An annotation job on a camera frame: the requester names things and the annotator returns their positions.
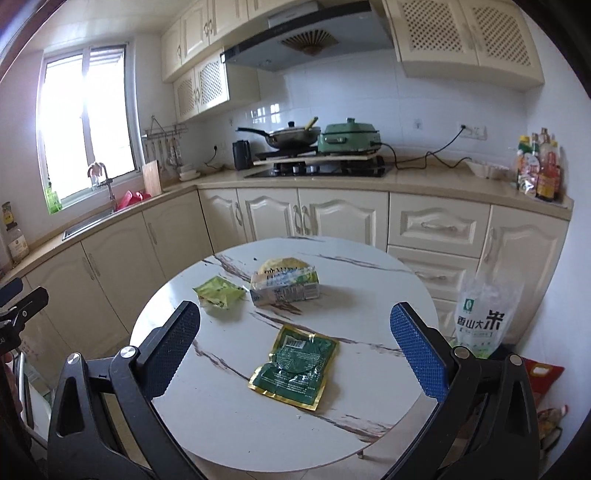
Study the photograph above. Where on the steel kitchen sink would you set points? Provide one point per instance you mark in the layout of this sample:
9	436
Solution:
87	223

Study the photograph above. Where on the condiment bottles group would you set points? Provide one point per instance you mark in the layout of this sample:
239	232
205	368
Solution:
539	174

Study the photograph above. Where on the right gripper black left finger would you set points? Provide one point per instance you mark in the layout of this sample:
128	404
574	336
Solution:
163	349

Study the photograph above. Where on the green electric cooker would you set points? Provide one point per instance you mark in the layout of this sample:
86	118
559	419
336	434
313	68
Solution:
350	137

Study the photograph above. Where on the white bowls stack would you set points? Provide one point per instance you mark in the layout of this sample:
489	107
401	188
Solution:
188	173

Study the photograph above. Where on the light green snack packet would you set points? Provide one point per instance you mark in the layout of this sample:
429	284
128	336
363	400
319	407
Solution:
218	293

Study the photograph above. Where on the wooden cutting board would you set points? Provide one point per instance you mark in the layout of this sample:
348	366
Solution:
151	178

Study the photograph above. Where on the red snack bag on floor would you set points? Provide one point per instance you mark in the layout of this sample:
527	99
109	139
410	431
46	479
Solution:
541	377

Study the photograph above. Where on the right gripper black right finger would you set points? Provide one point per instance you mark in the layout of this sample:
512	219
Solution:
426	350

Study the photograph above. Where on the hanging utensil rack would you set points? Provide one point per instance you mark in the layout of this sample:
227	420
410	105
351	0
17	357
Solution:
162	144

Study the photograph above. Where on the window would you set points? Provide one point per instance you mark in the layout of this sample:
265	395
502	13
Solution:
85	113

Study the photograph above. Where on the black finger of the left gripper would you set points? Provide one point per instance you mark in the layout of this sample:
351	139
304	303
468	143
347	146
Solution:
30	305
10	290

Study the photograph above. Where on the black electric kettle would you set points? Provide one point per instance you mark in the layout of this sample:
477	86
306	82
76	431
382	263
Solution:
242	155

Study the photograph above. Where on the green bottle on windowsill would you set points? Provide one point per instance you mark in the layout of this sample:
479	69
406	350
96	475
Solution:
52	200

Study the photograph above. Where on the white rice bag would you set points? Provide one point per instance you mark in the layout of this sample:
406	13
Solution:
485	310

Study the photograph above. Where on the blue drink carton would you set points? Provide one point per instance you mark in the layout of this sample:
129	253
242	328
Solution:
285	286

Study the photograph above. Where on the dark green foil packet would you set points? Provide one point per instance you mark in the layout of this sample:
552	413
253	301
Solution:
296	371

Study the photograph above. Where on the clear jar with label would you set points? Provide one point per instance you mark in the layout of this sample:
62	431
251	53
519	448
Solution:
17	244

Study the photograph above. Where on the kitchen faucet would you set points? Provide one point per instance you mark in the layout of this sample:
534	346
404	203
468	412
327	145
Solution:
97	173

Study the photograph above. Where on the black wok with lid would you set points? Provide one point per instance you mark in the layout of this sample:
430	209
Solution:
290	137

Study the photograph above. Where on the yellow round snack bag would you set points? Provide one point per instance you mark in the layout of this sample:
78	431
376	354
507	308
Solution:
285	264

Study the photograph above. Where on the black gas stove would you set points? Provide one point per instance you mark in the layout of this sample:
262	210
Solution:
310	163

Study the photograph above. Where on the round white marble table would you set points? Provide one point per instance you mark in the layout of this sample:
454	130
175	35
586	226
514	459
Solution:
371	395

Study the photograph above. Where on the range hood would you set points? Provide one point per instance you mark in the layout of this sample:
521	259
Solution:
344	29

